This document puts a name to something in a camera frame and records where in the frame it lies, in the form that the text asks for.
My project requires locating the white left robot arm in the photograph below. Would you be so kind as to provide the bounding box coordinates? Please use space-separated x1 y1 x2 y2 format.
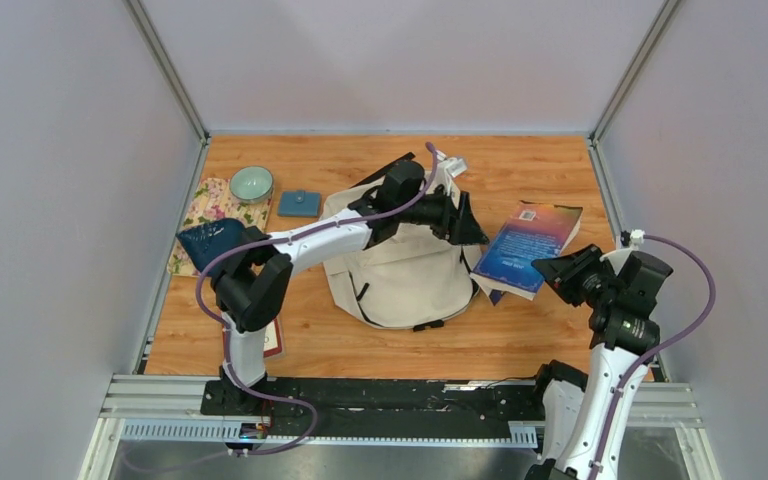
202 155 488 415

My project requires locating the blue cover book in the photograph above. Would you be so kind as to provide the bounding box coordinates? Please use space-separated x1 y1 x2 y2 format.
470 201 583 305

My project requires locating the pale green ceramic bowl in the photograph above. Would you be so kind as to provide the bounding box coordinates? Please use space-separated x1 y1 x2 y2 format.
229 165 274 204

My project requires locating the small blue wallet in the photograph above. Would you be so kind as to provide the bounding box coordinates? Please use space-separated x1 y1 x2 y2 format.
277 190 322 218

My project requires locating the floral cloth placemat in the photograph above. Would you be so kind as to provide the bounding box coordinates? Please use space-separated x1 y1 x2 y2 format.
167 178 272 277

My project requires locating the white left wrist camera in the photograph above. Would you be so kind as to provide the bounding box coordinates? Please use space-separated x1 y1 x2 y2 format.
434 150 468 197

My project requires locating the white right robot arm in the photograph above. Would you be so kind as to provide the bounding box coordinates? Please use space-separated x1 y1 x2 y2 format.
526 245 673 479

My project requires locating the dark blue leaf dish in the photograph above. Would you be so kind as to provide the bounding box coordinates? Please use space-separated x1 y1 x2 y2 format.
176 218 246 271

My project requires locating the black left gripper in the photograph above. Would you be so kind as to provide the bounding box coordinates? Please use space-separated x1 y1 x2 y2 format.
396 184 489 246

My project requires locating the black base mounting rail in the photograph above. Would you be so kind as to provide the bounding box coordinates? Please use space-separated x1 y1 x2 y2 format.
199 377 544 451

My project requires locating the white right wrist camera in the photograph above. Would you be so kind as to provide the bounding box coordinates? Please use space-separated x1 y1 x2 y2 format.
618 229 646 250

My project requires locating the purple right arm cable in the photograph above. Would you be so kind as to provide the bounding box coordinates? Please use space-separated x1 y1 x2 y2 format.
585 233 718 480

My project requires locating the red bordered book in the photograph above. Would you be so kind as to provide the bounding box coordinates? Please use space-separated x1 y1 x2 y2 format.
263 317 284 359

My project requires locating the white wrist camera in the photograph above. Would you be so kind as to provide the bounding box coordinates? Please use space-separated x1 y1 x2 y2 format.
434 150 468 197
618 229 646 250

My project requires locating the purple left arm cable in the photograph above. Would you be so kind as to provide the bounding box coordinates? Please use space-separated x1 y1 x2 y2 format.
195 141 442 458

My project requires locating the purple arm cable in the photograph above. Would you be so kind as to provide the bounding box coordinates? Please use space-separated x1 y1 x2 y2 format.
195 141 442 458
585 233 718 480

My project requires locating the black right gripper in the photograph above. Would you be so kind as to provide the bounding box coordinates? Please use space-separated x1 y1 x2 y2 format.
530 243 617 307

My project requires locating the beige canvas backpack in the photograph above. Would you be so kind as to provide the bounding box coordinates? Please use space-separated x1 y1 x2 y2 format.
323 175 484 330

